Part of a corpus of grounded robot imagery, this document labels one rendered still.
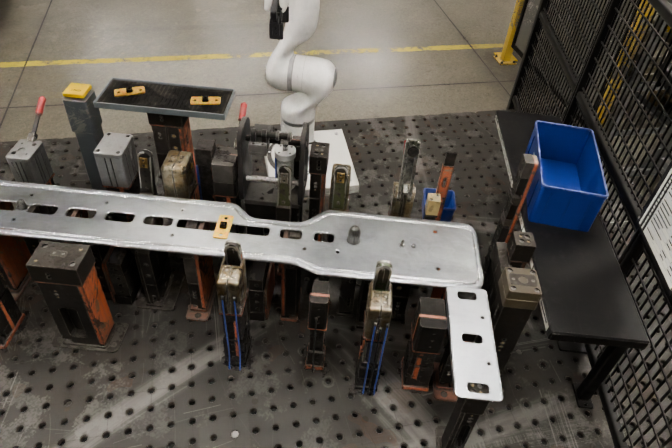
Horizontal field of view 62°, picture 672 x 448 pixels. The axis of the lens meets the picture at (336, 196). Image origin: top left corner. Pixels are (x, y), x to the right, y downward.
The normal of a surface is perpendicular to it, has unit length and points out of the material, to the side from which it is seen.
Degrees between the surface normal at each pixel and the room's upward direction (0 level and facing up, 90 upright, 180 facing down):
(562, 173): 0
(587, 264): 0
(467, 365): 0
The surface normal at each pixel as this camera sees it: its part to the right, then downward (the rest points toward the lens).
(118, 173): -0.07, 0.66
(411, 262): 0.06, -0.74
